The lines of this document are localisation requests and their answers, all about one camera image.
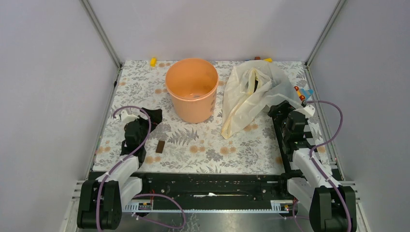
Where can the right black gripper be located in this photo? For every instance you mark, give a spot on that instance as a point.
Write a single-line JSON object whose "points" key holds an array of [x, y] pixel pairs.
{"points": [[285, 108]]}

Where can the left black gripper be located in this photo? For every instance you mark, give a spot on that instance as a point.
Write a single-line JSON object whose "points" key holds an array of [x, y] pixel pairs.
{"points": [[141, 120]]}

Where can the white translucent trash bag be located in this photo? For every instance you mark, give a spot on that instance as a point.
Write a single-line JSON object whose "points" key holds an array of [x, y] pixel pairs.
{"points": [[251, 87]]}

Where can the black plastic trash bag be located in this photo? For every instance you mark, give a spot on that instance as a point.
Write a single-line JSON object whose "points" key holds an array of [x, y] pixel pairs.
{"points": [[155, 117]]}

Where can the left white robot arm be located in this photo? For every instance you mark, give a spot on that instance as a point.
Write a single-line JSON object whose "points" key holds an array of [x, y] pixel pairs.
{"points": [[102, 199]]}

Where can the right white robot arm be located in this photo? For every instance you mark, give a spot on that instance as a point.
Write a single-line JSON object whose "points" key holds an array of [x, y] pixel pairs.
{"points": [[331, 206]]}

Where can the orange plastic trash bin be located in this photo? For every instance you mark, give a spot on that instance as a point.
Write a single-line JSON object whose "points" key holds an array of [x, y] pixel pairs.
{"points": [[192, 84]]}

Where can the black white checkerboard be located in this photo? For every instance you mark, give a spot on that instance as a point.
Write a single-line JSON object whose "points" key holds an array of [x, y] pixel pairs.
{"points": [[315, 141]]}

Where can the small brown block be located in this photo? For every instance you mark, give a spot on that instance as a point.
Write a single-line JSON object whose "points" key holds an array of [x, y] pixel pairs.
{"points": [[160, 147]]}

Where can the yellow red toy car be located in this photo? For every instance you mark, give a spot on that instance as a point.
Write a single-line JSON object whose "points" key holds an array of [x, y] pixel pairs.
{"points": [[300, 95]]}

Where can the blue toy piece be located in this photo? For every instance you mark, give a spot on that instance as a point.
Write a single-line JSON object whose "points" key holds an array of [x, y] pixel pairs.
{"points": [[307, 93]]}

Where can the floral patterned table mat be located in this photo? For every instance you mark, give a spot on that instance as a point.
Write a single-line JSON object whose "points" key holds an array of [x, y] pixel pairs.
{"points": [[195, 148]]}

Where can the yellow toy block left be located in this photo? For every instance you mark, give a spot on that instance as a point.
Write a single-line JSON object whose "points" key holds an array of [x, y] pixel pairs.
{"points": [[153, 62]]}

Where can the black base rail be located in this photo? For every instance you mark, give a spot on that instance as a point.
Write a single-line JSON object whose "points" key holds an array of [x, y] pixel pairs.
{"points": [[242, 192]]}

